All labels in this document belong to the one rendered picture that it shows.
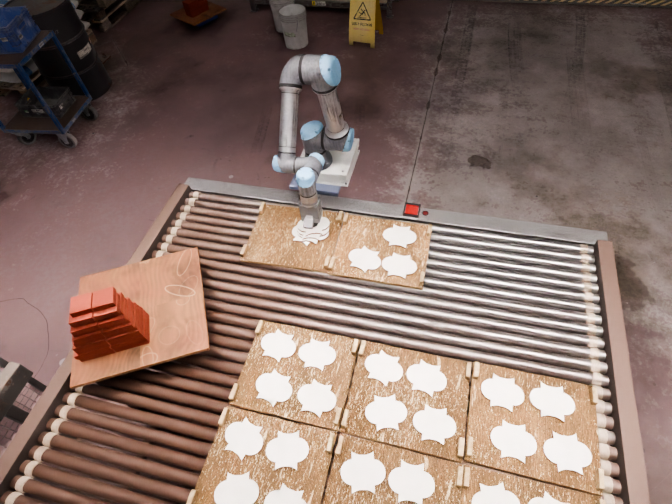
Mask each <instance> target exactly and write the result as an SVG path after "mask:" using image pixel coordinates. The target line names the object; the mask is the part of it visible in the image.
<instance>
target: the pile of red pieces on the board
mask: <svg viewBox="0 0 672 504"><path fill-rule="evenodd" d="M68 324H69V325H70V326H71V329H70V333H71V334H72V344H73V347H72V350H74V358H75V359H77V360H78V359H79V360H80V361H81V362H84V361H87V360H91V359H94V358H98V357H102V356H105V355H109V354H113V353H115V351H116V352H119V351H123V350H126V349H130V348H134V347H137V346H141V345H145V344H148V343H150V331H149V314H148V313H146V311H145V310H143V308H142V307H141V306H139V305H137V304H136V302H132V301H131V300H130V298H129V297H126V298H125V297H124V295H123V294H122V292H119V293H116V289H115V288H114V286H112V287H109V288H105V289H102V290H98V291H94V292H93V293H92V292H90V293H86V294H83V295H79V296H75V297H71V301H70V312H69V322H68Z"/></svg>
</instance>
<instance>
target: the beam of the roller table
mask: <svg viewBox="0 0 672 504"><path fill-rule="evenodd" d="M184 184H188V185H189V186H190V188H191V190H192V191H193V192H195V191H197V192H201V193H207V194H214V195H222V196H229V197H236V198H243V199H251V200H258V201H265V202H272V203H280V204H287V205H294V206H299V203H300V201H299V200H298V199H299V196H298V193H299V192H297V191H290V190H282V189H274V188H267V187H259V186H251V185H244V184H236V183H228V182H221V181H213V180H205V179H198V178H190V177H188V179H187V180H186V182H185V183H184ZM317 195H318V197H320V198H321V205H322V209H323V210H331V211H338V212H339V211H343V212H345V213H352V214H360V215H367V216H374V217H382V218H389V219H396V220H403V221H411V222H418V223H425V224H432V225H440V226H447V227H454V228H462V229H469V230H476V231H483V232H491V233H498V234H505V235H512V236H520V237H527V238H534V239H542V240H549V241H556V242H563V243H571V244H578V245H579V244H584V245H587V246H592V247H593V246H594V244H595V243H596V241H597V240H605V241H608V237H607V232H604V231H596V230H589V229H581V228H573V227H566V226H558V225H550V224H543V223H535V222H527V221H520V220H512V219H504V218H497V217H489V216H481V215H474V214H466V213H458V212H451V211H443V210H435V209H428V208H420V213H419V218H414V217H407V216H403V210H404V206H405V205H397V204H389V203H382V202H374V201H366V200H359V199H351V198H343V197H336V196H328V195H320V194H317ZM423 211H428V212H429V214H428V215H427V216H424V215H423V214H422V212H423Z"/></svg>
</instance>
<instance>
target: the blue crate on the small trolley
mask: <svg viewBox="0 0 672 504"><path fill-rule="evenodd" d="M27 10H28V9H27V8H26V6H13V7H0V54H14V53H23V52H24V51H25V50H26V48H27V47H28V46H29V45H30V44H31V42H32V41H33V40H34V39H35V38H36V36H37V35H38V34H39V33H40V31H41V30H40V29H39V27H38V25H36V24H35V22H34V21H35V20H33V19H32V16H31V15H30V14H29V11H27Z"/></svg>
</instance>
